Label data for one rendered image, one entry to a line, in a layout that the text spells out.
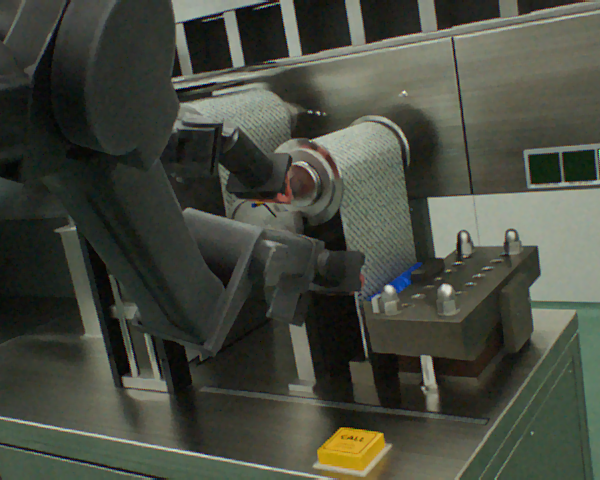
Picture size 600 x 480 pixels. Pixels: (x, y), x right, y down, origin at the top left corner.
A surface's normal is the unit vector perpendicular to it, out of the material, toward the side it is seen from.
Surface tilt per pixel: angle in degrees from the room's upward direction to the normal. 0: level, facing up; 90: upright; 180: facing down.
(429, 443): 0
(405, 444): 0
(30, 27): 59
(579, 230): 90
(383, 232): 90
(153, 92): 113
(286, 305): 73
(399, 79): 90
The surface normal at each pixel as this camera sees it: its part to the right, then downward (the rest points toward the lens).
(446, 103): -0.54, 0.28
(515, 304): 0.82, -0.02
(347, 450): -0.18, -0.96
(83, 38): -0.18, 0.01
